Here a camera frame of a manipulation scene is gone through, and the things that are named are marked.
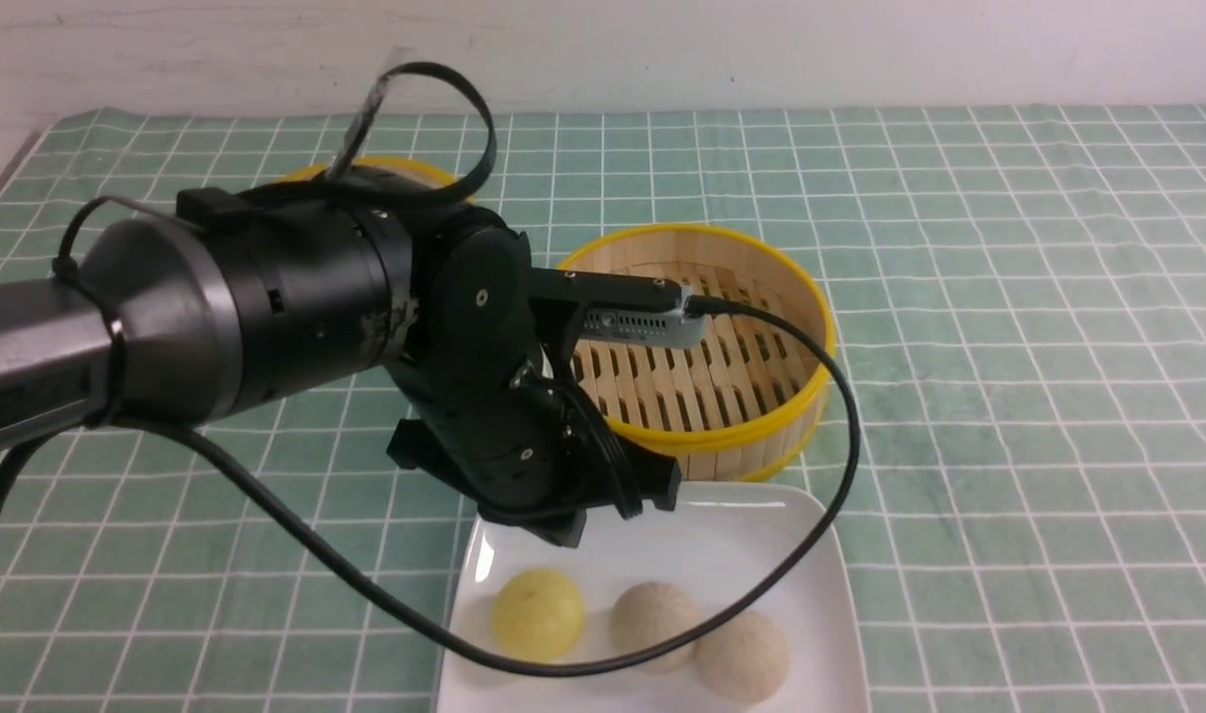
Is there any yellow steamed bun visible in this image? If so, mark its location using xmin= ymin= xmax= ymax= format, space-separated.
xmin=491 ymin=568 xmax=586 ymax=664

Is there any yellow bamboo steamer basket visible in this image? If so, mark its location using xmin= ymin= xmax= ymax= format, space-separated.
xmin=560 ymin=223 xmax=837 ymax=481

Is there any white steamed bun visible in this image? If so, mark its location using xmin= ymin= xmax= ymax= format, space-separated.
xmin=693 ymin=612 xmax=790 ymax=705

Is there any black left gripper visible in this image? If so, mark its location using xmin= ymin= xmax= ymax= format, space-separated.
xmin=386 ymin=214 xmax=683 ymax=548

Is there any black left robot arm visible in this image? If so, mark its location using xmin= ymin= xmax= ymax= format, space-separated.
xmin=0 ymin=168 xmax=643 ymax=548

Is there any green checkered tablecloth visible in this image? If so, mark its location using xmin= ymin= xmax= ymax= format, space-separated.
xmin=0 ymin=105 xmax=1206 ymax=712

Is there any white square plate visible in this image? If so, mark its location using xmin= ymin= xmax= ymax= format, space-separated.
xmin=435 ymin=481 xmax=871 ymax=712

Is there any black camera cable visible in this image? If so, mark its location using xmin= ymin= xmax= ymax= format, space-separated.
xmin=0 ymin=62 xmax=861 ymax=713

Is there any beige steamed bun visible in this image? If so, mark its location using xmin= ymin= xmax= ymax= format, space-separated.
xmin=608 ymin=581 xmax=704 ymax=655

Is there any yellow bamboo steamer lid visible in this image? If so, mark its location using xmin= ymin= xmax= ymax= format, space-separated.
xmin=267 ymin=156 xmax=468 ymax=209

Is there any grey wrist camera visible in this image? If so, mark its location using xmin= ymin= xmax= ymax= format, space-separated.
xmin=528 ymin=269 xmax=710 ymax=353

